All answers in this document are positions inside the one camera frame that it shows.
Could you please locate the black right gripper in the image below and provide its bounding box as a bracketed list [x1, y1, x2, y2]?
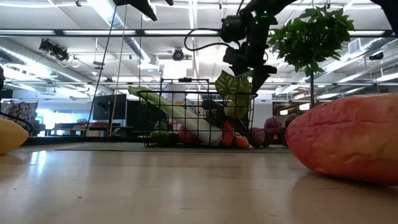
[223, 14, 279, 94]

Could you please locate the green grape bunch with leaf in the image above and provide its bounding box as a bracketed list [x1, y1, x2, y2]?
[214, 70, 255, 121]

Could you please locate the pale green celery stalk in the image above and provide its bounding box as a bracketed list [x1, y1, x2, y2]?
[127, 85, 223, 147]

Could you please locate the red tomato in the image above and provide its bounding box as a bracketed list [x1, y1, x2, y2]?
[177, 125, 200, 144]

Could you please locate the red yellow mango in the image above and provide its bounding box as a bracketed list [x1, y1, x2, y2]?
[285, 92, 398, 187]

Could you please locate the yellow lemon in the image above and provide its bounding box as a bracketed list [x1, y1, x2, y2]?
[0, 118, 30, 156]

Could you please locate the green potted plant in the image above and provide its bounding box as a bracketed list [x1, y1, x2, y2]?
[267, 4, 356, 109]

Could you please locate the black computer monitor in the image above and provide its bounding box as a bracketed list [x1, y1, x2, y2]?
[92, 93, 127, 121]

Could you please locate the black cabinet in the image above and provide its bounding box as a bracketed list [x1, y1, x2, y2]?
[126, 100, 170, 139]

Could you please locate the green cucumber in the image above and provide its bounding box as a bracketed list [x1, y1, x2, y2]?
[150, 130, 180, 146]

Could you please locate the floral patterned chair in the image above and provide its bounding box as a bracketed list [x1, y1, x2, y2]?
[6, 101, 39, 131]

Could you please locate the black camera cable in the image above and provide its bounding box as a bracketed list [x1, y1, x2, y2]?
[183, 27, 239, 52]

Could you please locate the black overhead camera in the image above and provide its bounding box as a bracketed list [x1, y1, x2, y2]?
[172, 47, 193, 62]

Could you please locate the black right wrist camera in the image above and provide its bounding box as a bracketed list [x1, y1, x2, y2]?
[220, 14, 249, 44]

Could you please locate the thin black hanging cable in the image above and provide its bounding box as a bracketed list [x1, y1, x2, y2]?
[85, 4, 118, 127]

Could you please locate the black wire basket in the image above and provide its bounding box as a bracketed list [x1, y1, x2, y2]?
[136, 77, 259, 149]

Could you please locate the black curved cable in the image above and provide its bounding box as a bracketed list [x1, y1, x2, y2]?
[0, 111, 34, 134]

